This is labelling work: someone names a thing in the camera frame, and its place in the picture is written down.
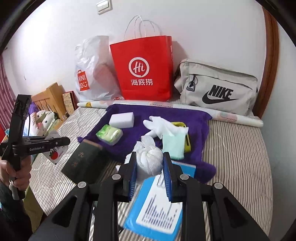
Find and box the white plastic shopping bag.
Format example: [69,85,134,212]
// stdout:
[74,35,123,101]

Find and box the grey zipped bag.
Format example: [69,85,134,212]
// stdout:
[173,59,258,116]

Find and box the dark green tin box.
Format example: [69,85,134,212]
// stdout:
[61,139,111,184]

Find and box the white spotted plush toy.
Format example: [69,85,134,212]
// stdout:
[35,110,62,137]

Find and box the person's left forearm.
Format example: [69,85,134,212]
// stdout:
[0,183,31,241]

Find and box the grey striped mattress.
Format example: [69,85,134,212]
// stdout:
[29,100,277,241]

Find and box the mint green sock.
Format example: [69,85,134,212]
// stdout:
[161,132,186,160]

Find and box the person's left hand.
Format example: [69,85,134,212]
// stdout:
[0,158,32,190]

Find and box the white wall light switch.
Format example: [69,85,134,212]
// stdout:
[96,0,113,15]

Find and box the brown patterned book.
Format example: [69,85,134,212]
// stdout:
[62,91,78,116]

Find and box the red paper shopping bag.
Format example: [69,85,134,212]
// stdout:
[109,15,174,102]

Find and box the yellow mesh pouch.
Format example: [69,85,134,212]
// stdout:
[172,122,191,153]

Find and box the green tissue pack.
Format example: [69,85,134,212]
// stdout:
[95,124,123,146]

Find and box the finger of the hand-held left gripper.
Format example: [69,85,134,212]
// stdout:
[55,137,71,147]
[24,136,55,142]

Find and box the wooden headboard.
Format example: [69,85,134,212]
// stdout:
[31,83,67,121]

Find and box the white sponge block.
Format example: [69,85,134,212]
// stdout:
[109,112,135,129]

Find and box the green bedsheet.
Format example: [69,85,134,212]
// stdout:
[24,185,44,225]

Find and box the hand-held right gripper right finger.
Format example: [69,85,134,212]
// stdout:
[162,152,271,241]

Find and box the purple towel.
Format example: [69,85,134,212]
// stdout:
[77,103,216,184]

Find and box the striped pink curtain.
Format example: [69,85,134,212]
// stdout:
[0,56,16,130]

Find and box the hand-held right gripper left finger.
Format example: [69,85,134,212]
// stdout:
[28,152,138,241]

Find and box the brown wooden door frame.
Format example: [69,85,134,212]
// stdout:
[253,7,279,118]

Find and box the rolled printed paper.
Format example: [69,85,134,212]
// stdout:
[77,99,264,127]

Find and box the blue tissue box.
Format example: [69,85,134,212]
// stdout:
[122,160,197,235]

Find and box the white packet with tomato print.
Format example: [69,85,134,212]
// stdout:
[43,130,66,165]

